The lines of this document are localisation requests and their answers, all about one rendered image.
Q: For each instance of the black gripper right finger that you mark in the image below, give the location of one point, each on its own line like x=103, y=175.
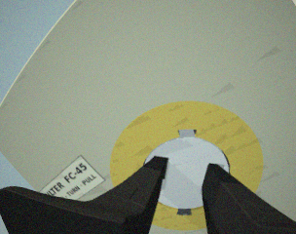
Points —
x=231, y=208

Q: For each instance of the grey cylinder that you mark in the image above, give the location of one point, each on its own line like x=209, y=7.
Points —
x=187, y=157

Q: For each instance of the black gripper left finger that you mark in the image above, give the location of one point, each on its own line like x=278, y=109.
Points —
x=128, y=208

